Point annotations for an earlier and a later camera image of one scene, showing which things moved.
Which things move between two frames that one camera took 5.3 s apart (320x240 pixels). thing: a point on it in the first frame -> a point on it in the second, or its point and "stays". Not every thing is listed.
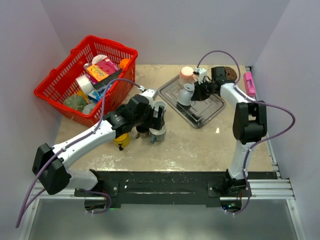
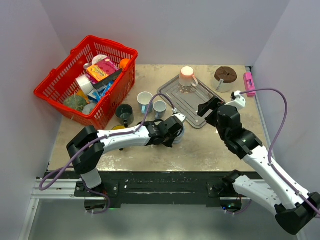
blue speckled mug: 156,105 stays
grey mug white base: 184,95 -> 179,139
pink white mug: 187,76 stays
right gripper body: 204,90 -> 212,118
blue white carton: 95,95 stays
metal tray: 199,114 stays
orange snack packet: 97,72 stays
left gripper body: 145,119 -> 169,139
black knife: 100,84 stays
